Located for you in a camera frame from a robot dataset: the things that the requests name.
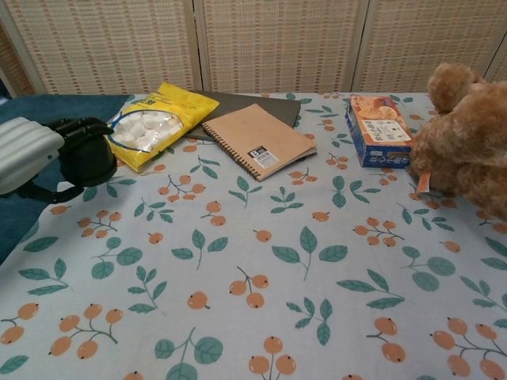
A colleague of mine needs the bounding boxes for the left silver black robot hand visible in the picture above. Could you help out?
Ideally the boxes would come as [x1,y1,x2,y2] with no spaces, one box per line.
[0,116,116,203]

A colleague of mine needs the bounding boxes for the black round cup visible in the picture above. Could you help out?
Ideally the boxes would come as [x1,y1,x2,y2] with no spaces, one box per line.
[59,133,118,187]

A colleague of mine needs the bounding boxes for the teal felt table cover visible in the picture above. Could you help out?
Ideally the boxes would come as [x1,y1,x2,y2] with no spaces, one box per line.
[0,93,132,266]

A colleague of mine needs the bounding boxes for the yellow marshmallow bag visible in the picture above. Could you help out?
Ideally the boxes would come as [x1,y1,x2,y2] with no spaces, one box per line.
[103,82,220,173]

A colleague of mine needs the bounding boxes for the grey closed laptop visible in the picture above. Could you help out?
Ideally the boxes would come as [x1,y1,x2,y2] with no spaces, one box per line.
[185,89,302,142]

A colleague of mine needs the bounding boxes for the kraft spiral notebook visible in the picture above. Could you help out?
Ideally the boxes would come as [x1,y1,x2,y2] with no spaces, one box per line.
[201,103,318,182]

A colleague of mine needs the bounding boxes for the floral fruit print tablecloth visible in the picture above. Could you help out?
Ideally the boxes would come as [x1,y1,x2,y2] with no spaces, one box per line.
[0,91,507,380]

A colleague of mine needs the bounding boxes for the woven bamboo folding screen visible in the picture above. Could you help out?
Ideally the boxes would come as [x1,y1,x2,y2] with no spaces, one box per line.
[0,0,507,100]

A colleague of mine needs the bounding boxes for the orange and blue cookie box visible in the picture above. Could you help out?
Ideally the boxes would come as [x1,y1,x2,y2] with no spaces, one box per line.
[343,93,415,169]

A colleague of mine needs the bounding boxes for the brown plush dog toy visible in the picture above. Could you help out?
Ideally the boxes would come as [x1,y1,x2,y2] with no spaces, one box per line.
[407,63,507,221]

